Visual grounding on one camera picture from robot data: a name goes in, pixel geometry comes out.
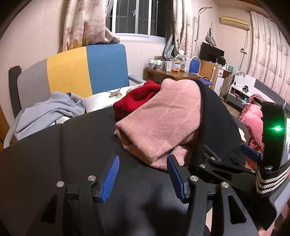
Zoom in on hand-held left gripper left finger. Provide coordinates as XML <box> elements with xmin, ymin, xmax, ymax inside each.
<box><xmin>34</xmin><ymin>155</ymin><xmax>120</xmax><ymax>236</ymax></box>

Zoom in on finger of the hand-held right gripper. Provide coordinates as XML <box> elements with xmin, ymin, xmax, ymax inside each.
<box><xmin>240</xmin><ymin>144</ymin><xmax>262</xmax><ymax>162</ymax></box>
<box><xmin>196</xmin><ymin>145</ymin><xmax>257</xmax><ymax>182</ymax></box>

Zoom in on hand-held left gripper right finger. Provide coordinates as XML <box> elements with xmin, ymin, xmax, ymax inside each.
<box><xmin>167</xmin><ymin>154</ymin><xmax>260</xmax><ymax>236</ymax></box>

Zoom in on black sweater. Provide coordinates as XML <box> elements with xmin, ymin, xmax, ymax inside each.
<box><xmin>195</xmin><ymin>79</ymin><xmax>247</xmax><ymax>168</ymax></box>

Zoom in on pink quilt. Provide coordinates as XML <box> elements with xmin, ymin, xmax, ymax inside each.
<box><xmin>239</xmin><ymin>94</ymin><xmax>265</xmax><ymax>155</ymax></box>

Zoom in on pink sweater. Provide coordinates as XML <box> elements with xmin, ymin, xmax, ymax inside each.
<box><xmin>114</xmin><ymin>78</ymin><xmax>204</xmax><ymax>170</ymax></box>

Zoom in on white low shelf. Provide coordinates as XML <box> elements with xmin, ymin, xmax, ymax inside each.
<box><xmin>227</xmin><ymin>70</ymin><xmax>257</xmax><ymax>107</ymax></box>

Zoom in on white printed cushion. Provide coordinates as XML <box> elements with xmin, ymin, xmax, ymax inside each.
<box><xmin>85</xmin><ymin>86</ymin><xmax>136</xmax><ymax>113</ymax></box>

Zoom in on red sweater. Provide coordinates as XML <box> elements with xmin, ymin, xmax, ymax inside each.
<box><xmin>113</xmin><ymin>79</ymin><xmax>162</xmax><ymax>119</ymax></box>

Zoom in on light blue hoodie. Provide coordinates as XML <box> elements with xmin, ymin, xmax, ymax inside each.
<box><xmin>16</xmin><ymin>91</ymin><xmax>86</xmax><ymax>141</ymax></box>

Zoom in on wooden cabinet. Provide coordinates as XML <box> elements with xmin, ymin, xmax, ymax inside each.
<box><xmin>199</xmin><ymin>60</ymin><xmax>219</xmax><ymax>83</ymax></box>

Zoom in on blue chair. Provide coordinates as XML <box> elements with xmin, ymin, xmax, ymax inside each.
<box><xmin>189</xmin><ymin>57</ymin><xmax>201</xmax><ymax>75</ymax></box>

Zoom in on black monitor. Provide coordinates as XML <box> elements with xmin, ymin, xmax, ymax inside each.
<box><xmin>199</xmin><ymin>42</ymin><xmax>225</xmax><ymax>64</ymax></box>

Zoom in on wooden desk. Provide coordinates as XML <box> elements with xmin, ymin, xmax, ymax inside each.
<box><xmin>145</xmin><ymin>67</ymin><xmax>200</xmax><ymax>84</ymax></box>

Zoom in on grey yellow blue armchair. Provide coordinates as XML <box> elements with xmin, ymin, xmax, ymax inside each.
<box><xmin>9</xmin><ymin>43</ymin><xmax>148</xmax><ymax>141</ymax></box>

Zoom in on grey hanging bag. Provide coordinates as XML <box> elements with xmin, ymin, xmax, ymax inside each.
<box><xmin>205</xmin><ymin>23</ymin><xmax>217</xmax><ymax>47</ymax></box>

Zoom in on beige air conditioner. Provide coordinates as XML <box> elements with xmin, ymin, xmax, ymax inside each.
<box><xmin>219</xmin><ymin>15</ymin><xmax>251</xmax><ymax>31</ymax></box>

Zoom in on metal pole stand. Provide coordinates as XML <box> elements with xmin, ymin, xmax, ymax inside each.
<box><xmin>195</xmin><ymin>6</ymin><xmax>213</xmax><ymax>57</ymax></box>

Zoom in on silver foil bag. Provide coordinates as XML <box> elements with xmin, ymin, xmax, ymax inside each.
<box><xmin>163</xmin><ymin>34</ymin><xmax>176</xmax><ymax>59</ymax></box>

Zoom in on beige patterned curtain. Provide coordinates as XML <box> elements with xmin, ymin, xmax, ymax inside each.
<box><xmin>172</xmin><ymin>0</ymin><xmax>194</xmax><ymax>57</ymax></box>

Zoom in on beige starfish print curtain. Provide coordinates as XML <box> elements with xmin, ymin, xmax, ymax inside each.
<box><xmin>58</xmin><ymin>0</ymin><xmax>120</xmax><ymax>54</ymax></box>

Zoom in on grey bed frame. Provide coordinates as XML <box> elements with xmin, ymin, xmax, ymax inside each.
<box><xmin>254</xmin><ymin>78</ymin><xmax>290</xmax><ymax>109</ymax></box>

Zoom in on window with white frame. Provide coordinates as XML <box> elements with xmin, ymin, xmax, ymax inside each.
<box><xmin>109</xmin><ymin>0</ymin><xmax>168</xmax><ymax>43</ymax></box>

